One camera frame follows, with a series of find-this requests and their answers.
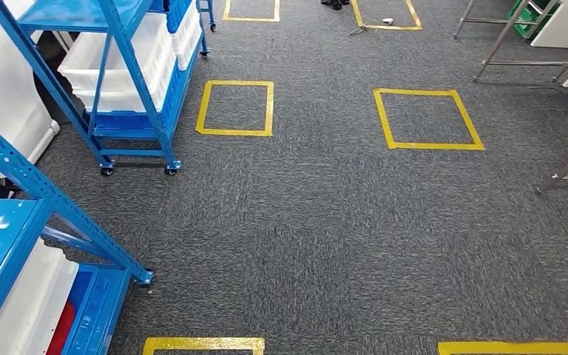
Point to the yellow floor tape square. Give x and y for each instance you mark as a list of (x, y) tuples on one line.
[(200, 343), (276, 12), (509, 348), (357, 14)]

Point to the blue plastic bin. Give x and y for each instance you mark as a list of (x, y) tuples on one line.
[(178, 12), (117, 120), (100, 308)]

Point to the steel side table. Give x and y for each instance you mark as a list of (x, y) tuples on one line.
[(502, 41)]

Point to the black humanoid robot legs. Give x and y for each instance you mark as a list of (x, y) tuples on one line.
[(335, 4)]

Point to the white panel box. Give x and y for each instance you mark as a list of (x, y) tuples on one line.
[(563, 27)]

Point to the small metal tool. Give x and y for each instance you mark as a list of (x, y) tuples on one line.
[(357, 30)]

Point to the blue wheeled metal rack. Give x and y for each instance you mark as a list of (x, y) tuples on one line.
[(137, 78)]

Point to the small white object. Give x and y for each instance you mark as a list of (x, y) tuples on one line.
[(387, 21)]

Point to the white car with red stripe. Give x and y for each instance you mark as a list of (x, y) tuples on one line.
[(4, 98)]

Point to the red flat item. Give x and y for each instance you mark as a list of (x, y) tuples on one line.
[(62, 328)]

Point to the blue metal shelf rack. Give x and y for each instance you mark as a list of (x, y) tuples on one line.
[(44, 188)]

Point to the green plastic crate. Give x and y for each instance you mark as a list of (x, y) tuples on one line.
[(521, 14)]

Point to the white plastic bin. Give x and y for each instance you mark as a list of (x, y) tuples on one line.
[(29, 299), (159, 98), (151, 49), (188, 36)]

